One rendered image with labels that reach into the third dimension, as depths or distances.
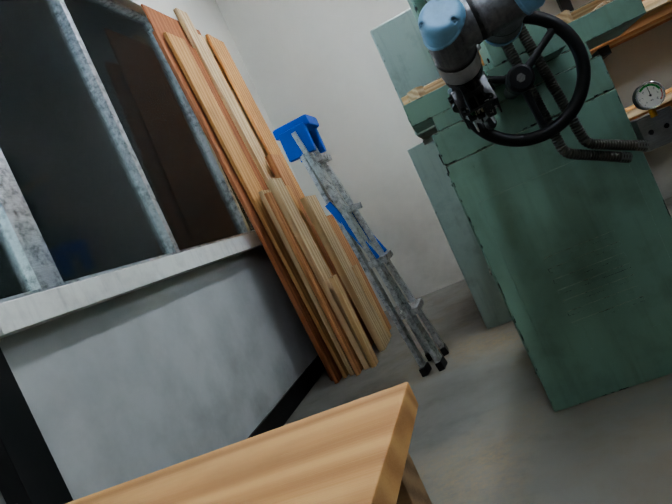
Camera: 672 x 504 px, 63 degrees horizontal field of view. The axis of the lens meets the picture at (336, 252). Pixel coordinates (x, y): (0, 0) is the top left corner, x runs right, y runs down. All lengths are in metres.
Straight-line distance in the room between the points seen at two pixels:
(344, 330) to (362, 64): 2.04
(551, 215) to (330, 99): 2.78
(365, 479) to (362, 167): 3.68
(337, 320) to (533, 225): 1.46
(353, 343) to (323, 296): 0.27
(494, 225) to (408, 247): 2.52
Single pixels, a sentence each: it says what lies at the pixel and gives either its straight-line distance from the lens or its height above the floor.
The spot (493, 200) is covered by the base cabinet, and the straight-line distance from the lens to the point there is 1.48.
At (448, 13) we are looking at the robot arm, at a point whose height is 0.91.
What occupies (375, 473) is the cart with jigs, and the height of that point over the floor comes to 0.53.
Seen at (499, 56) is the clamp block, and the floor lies 0.89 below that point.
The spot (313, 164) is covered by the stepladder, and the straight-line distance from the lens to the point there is 2.24.
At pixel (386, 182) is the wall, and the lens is 3.96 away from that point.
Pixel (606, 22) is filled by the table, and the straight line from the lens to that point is 1.56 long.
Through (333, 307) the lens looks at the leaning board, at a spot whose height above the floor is 0.34.
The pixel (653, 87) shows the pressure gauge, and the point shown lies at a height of 0.67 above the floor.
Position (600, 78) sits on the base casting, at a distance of 1.53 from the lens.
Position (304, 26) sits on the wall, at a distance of 4.21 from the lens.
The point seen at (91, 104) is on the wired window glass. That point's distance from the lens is 2.49.
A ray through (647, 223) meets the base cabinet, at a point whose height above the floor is 0.38.
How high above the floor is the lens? 0.67
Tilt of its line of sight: 2 degrees down
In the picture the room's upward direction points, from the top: 24 degrees counter-clockwise
